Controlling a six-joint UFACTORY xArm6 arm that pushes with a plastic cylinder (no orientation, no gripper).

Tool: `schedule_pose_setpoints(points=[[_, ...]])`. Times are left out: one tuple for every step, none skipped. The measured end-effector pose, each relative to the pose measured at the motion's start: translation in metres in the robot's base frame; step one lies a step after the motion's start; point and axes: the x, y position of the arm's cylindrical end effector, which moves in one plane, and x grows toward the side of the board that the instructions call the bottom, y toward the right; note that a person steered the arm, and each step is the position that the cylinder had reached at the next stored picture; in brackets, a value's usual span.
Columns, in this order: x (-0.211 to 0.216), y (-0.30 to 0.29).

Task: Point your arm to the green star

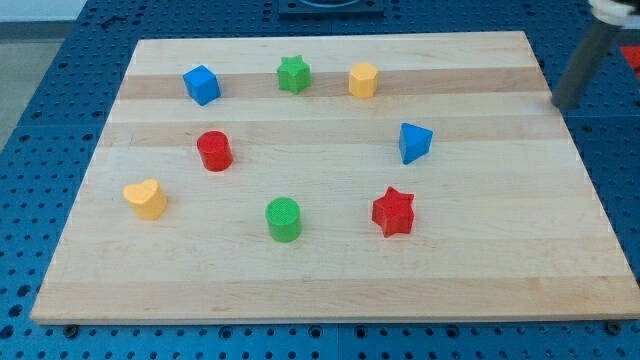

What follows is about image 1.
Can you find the red star block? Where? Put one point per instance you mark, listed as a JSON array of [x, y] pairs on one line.
[[393, 212]]

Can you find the green star block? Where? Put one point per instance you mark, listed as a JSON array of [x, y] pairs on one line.
[[294, 74]]

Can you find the green cylinder block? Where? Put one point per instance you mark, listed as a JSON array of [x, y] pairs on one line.
[[283, 216]]

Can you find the wooden board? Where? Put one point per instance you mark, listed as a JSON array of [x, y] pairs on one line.
[[507, 226]]

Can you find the blue triangle block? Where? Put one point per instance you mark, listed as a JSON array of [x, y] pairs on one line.
[[414, 142]]

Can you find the yellow hexagon block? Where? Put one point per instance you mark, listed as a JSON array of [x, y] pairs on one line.
[[363, 80]]

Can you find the red cylinder block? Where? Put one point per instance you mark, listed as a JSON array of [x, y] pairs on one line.
[[215, 151]]

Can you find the blue cube block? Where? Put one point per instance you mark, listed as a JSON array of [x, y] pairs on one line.
[[202, 85]]

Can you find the yellow heart block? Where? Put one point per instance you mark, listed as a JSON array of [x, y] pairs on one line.
[[147, 199]]

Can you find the grey robot pointer rod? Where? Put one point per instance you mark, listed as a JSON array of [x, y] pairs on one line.
[[583, 64]]

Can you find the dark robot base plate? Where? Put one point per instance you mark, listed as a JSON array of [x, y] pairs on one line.
[[294, 8]]

